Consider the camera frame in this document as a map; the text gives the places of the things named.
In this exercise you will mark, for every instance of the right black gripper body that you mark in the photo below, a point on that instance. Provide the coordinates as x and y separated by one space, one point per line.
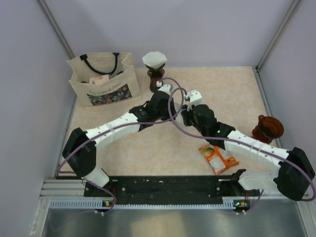
189 119

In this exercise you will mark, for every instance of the brown coffee dripper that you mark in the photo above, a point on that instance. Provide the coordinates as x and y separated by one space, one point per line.
267 129

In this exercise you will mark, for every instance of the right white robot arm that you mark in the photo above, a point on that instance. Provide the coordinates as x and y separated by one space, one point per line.
289 171

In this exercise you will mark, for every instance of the olive green coffee dripper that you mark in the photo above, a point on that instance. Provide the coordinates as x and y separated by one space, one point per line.
156 73

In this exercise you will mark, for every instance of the white paper coffee filters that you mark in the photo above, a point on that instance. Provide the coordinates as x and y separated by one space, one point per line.
178 109

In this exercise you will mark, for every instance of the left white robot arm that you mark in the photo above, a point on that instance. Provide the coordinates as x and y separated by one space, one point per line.
82 146

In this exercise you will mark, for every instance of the red glass coffee server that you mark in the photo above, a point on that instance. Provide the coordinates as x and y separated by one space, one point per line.
153 84

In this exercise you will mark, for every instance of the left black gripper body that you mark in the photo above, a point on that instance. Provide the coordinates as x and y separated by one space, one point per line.
164 115

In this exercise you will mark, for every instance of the box inside tote bag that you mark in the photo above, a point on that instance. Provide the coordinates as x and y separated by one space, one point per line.
99 80

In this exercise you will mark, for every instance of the beige canvas tote bag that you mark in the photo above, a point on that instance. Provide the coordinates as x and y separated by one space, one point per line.
122 85

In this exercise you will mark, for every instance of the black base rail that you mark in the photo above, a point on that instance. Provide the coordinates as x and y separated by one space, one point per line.
165 190

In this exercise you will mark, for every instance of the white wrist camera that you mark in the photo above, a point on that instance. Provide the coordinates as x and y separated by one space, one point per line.
194 98
164 87

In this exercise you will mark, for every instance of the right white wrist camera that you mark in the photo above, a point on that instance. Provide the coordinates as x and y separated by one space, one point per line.
194 98

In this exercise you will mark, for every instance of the orange snack packet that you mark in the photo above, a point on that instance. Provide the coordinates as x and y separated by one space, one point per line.
219 159

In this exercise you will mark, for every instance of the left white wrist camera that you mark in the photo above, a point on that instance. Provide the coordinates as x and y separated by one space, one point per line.
164 87

